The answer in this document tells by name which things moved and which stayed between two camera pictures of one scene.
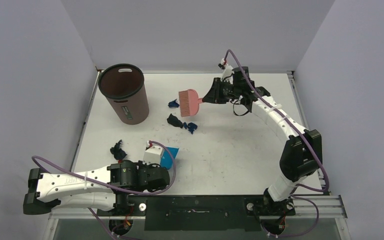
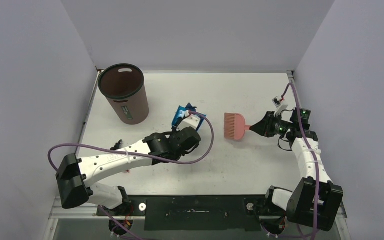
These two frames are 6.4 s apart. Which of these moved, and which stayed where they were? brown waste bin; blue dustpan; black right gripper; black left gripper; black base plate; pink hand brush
Moved: pink hand brush; black left gripper; blue dustpan; black right gripper
Stayed: brown waste bin; black base plate
